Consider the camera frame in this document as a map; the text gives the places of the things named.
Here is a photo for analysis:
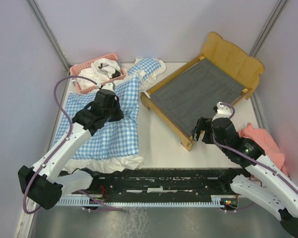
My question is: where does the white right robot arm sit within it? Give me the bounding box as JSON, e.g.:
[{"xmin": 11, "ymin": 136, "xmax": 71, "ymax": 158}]
[{"xmin": 192, "ymin": 117, "xmax": 298, "ymax": 238}]

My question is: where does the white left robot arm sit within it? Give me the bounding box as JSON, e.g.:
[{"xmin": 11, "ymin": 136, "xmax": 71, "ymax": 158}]
[{"xmin": 18, "ymin": 88, "xmax": 124, "ymax": 210}]

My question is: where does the blue gingham pillow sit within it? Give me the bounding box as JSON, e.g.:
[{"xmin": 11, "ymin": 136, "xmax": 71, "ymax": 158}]
[{"xmin": 127, "ymin": 58, "xmax": 166, "ymax": 91}]

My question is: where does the aluminium frame post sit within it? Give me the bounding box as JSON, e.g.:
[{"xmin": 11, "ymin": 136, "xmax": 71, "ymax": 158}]
[
  {"xmin": 249, "ymin": 0, "xmax": 289, "ymax": 57},
  {"xmin": 26, "ymin": 0, "xmax": 71, "ymax": 72}
]

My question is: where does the white slotted cable duct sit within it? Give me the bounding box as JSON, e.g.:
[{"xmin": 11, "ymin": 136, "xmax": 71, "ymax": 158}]
[{"xmin": 56, "ymin": 194, "xmax": 235, "ymax": 208}]

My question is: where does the aluminium frame post left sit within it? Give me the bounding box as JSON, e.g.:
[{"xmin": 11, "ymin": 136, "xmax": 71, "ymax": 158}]
[{"xmin": 26, "ymin": 0, "xmax": 71, "ymax": 72}]

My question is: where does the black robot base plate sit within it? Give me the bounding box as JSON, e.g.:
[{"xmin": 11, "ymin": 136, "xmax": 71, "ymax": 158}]
[{"xmin": 57, "ymin": 168, "xmax": 254, "ymax": 199}]

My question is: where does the wooden pet bed frame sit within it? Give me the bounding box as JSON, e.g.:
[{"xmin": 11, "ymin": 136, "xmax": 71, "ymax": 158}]
[{"xmin": 141, "ymin": 32, "xmax": 265, "ymax": 151}]

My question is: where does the pink cloth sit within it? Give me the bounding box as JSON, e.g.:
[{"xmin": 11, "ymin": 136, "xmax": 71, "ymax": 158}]
[{"xmin": 238, "ymin": 122, "xmax": 288, "ymax": 176}]

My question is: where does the aluminium frame post right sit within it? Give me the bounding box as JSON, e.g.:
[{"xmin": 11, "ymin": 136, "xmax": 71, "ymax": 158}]
[{"xmin": 249, "ymin": 0, "xmax": 289, "ymax": 57}]

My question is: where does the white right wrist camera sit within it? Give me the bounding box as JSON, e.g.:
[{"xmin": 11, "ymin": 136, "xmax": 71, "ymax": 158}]
[{"xmin": 212, "ymin": 102, "xmax": 235, "ymax": 120}]

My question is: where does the white cloth in basket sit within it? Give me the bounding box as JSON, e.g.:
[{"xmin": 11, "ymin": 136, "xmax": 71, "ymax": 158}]
[{"xmin": 78, "ymin": 58, "xmax": 122, "ymax": 83}]

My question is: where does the pink plastic basket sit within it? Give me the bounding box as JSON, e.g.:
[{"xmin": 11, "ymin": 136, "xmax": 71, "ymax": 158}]
[{"xmin": 70, "ymin": 53, "xmax": 126, "ymax": 94}]

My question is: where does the blue gingham mattress pad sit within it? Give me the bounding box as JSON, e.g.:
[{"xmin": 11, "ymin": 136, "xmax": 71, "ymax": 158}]
[{"xmin": 63, "ymin": 75, "xmax": 144, "ymax": 174}]

